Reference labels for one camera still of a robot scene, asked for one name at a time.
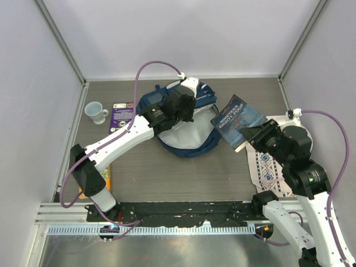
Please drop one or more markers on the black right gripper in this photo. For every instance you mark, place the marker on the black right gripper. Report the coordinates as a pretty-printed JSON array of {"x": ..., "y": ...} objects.
[{"x": 256, "y": 134}]

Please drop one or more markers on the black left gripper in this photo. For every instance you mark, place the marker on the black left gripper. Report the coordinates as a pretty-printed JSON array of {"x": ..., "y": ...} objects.
[{"x": 189, "y": 117}]

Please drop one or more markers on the navy blue student backpack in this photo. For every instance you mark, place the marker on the navy blue student backpack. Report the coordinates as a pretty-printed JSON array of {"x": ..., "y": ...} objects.
[{"x": 184, "y": 139}]

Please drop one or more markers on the dark blue 1984 book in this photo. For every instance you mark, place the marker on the dark blue 1984 book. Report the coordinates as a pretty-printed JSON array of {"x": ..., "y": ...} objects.
[{"x": 237, "y": 114}]

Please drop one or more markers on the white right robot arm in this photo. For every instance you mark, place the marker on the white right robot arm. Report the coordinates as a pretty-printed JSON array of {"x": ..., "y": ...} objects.
[{"x": 290, "y": 146}]

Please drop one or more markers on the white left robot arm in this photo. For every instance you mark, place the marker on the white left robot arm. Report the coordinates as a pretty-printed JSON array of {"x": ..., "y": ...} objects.
[{"x": 87, "y": 164}]

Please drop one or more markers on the patterned white placemat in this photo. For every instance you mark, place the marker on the patterned white placemat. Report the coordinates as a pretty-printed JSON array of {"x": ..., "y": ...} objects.
[{"x": 263, "y": 167}]

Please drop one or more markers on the purple paperback book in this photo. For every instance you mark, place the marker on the purple paperback book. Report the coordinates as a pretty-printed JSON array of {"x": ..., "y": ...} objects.
[{"x": 121, "y": 115}]

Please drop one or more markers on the light blue cup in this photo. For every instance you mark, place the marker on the light blue cup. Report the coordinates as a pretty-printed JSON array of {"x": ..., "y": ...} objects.
[{"x": 95, "y": 111}]

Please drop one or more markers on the orange paperback book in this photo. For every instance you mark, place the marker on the orange paperback book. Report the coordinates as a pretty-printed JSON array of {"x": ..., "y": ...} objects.
[{"x": 106, "y": 175}]

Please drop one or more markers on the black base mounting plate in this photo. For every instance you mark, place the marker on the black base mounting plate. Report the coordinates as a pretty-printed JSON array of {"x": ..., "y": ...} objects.
[{"x": 187, "y": 214}]

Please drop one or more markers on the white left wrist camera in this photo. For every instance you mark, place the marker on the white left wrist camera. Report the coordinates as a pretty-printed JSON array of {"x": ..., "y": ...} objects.
[{"x": 190, "y": 82}]

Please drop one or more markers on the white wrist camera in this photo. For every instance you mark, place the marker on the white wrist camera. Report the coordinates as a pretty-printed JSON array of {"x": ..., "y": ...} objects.
[
  {"x": 190, "y": 82},
  {"x": 293, "y": 117}
]

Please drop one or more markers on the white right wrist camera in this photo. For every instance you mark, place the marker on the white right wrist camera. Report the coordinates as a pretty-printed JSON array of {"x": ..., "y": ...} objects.
[{"x": 293, "y": 117}]

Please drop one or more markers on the perforated metal rail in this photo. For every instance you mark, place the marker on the perforated metal rail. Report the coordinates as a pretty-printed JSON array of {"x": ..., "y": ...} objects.
[{"x": 102, "y": 229}]

